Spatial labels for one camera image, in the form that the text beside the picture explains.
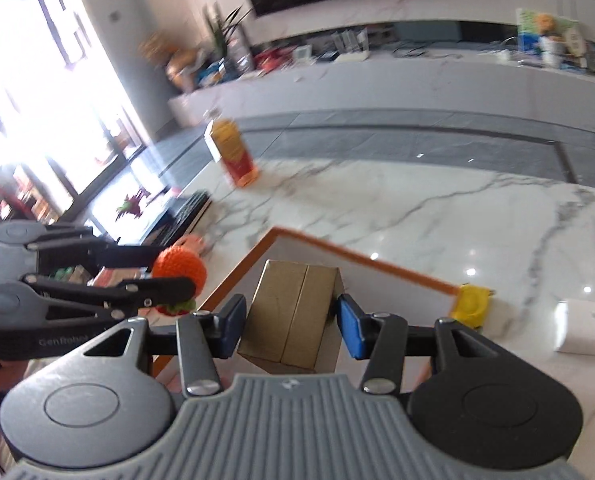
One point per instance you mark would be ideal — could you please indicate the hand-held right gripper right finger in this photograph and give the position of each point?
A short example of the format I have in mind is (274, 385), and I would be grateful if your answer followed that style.
(351, 327)

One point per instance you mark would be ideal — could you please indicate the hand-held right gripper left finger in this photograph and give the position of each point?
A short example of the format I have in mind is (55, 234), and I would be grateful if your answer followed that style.
(233, 325)

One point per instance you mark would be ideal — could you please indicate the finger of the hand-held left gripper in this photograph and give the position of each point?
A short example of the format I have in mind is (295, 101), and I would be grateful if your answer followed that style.
(142, 290)
(102, 257)

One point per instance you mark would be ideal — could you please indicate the orange crochet toy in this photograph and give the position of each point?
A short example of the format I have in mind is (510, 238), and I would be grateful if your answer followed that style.
(180, 265)

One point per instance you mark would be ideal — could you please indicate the orange storage box white interior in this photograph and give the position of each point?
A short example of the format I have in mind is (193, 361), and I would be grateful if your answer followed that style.
(377, 280)

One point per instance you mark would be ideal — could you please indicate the small brown cardboard box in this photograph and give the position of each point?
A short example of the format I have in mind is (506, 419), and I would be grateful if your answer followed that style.
(292, 310)

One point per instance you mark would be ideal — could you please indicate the person's left hand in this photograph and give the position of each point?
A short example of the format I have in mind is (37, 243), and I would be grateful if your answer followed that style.
(5, 377)

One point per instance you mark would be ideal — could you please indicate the red flower plant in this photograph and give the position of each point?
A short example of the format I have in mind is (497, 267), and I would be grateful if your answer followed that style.
(132, 205)

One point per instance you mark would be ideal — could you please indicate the pink plush cloth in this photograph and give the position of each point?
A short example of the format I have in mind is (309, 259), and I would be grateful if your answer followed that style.
(196, 245)

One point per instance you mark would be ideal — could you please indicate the black keyboard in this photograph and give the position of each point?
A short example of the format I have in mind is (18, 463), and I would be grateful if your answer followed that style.
(182, 215)

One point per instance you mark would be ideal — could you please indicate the yellow toy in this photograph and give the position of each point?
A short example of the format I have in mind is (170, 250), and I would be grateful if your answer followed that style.
(472, 305)

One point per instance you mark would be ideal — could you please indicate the orange drink bottle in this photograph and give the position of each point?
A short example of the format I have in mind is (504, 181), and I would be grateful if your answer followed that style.
(232, 152)

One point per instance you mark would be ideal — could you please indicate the gold ornament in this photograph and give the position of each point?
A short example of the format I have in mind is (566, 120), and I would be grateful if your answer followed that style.
(172, 62)

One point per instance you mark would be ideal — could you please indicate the blue snack bag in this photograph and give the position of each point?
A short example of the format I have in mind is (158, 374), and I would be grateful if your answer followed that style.
(211, 71)

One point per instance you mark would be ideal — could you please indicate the white tissue pack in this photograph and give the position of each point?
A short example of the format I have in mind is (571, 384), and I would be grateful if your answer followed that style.
(590, 327)

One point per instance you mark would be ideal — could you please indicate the white marble television cabinet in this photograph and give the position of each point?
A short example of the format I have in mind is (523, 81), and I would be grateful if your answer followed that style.
(377, 90)

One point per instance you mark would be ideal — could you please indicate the green leafy potted plant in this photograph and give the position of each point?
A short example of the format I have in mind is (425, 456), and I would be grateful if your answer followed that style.
(225, 40)

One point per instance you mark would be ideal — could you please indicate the red gift boxes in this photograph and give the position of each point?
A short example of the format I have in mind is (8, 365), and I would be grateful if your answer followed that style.
(272, 57)

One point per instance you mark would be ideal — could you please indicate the small white clock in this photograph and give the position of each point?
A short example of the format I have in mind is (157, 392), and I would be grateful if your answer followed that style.
(304, 53)

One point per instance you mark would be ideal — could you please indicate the white router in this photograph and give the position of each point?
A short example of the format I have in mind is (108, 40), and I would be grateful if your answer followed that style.
(352, 47)

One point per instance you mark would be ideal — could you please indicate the white cup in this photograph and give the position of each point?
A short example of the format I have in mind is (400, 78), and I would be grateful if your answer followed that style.
(551, 52)

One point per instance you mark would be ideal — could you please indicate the round wooden plaque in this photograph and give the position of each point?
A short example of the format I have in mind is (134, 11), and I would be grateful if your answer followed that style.
(574, 40)

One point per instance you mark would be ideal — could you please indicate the window frame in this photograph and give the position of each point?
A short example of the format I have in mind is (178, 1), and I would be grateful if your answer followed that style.
(37, 85)

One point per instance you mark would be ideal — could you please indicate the colourful photo frame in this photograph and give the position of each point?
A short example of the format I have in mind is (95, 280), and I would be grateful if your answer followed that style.
(530, 32)

